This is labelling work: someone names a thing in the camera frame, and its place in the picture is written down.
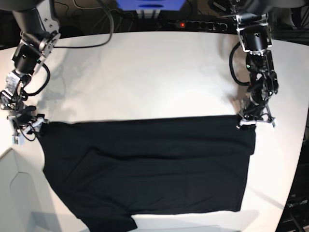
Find blue plastic bin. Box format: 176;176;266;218
116;0;185;11

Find black equipment at right edge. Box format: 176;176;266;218
277;154;309;232

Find black power strip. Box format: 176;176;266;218
162;21;228;33

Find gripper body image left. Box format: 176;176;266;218
6;105;36;131

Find white box at table corner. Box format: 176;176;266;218
0;148;62;232

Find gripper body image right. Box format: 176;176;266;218
239;96;269;121

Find black T-shirt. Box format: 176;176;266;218
39;116;256;232

